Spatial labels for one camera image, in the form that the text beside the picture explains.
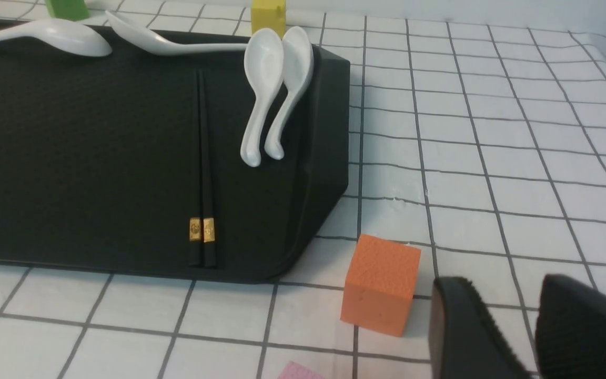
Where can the white ceramic spoon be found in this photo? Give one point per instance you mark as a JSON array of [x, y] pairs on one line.
[[297, 75], [263, 65], [65, 35], [153, 43]]

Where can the black plastic tray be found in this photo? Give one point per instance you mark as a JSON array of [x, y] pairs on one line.
[[95, 167]]

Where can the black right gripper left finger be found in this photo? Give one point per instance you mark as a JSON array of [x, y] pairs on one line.
[[464, 340]]

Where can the yellow foam cube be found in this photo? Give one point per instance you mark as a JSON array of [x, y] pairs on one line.
[[268, 14]]

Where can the black chopstick gold band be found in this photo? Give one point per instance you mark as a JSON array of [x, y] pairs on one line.
[[207, 220], [195, 257]]

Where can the green foam cube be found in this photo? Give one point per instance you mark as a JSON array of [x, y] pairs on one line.
[[73, 10]]

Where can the white ceramic spoon outer right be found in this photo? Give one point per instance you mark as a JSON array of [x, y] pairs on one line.
[[297, 75]]

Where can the orange foam cube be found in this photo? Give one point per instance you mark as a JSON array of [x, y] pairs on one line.
[[380, 284]]

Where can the white ceramic spoon inner right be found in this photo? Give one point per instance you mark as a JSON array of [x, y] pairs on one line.
[[263, 65]]

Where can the pink foam block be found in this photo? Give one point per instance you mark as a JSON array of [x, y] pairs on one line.
[[294, 370]]

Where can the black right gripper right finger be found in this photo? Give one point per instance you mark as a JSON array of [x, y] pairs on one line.
[[570, 329]]

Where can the white ceramic spoon centre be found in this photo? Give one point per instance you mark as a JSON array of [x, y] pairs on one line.
[[153, 43]]

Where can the white ceramic spoon far left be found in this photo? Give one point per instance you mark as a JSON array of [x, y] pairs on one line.
[[65, 35]]

